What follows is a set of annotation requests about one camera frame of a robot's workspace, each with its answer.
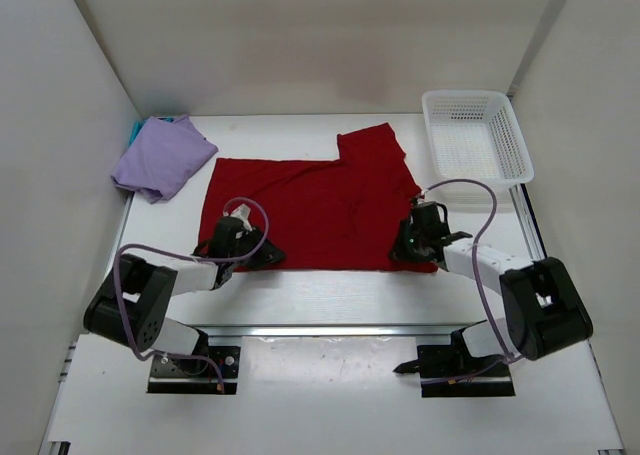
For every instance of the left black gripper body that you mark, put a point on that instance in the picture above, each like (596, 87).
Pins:
(249, 241)

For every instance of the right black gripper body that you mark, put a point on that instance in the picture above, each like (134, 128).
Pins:
(424, 239)

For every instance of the red t shirt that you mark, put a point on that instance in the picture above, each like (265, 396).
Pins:
(342, 214)

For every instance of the lavender t shirt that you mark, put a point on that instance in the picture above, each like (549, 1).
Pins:
(162, 158)

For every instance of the teal t shirt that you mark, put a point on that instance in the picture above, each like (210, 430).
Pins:
(132, 132)

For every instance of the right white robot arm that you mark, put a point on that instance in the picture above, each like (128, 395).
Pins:
(532, 307)

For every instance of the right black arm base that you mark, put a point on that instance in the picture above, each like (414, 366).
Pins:
(451, 371)

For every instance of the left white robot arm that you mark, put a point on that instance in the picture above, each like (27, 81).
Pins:
(130, 307)

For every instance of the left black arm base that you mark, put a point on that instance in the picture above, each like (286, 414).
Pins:
(198, 377)

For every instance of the white plastic laundry basket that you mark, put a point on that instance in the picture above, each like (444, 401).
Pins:
(475, 134)

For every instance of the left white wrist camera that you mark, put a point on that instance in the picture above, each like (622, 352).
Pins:
(242, 213)

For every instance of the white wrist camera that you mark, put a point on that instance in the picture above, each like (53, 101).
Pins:
(420, 198)
(242, 213)

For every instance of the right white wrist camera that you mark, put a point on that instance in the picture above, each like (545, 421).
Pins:
(420, 198)

